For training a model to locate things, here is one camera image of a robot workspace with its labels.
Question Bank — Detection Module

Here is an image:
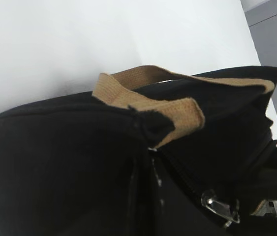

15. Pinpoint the silver zipper pull with ring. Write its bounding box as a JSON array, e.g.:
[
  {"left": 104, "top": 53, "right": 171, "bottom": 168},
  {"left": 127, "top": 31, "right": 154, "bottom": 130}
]
[{"left": 201, "top": 189, "right": 240, "bottom": 228}]

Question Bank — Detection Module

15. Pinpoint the black canvas tote bag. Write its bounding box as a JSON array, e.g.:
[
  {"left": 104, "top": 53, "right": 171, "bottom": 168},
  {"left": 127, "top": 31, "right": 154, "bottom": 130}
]
[{"left": 0, "top": 65, "right": 277, "bottom": 236}]

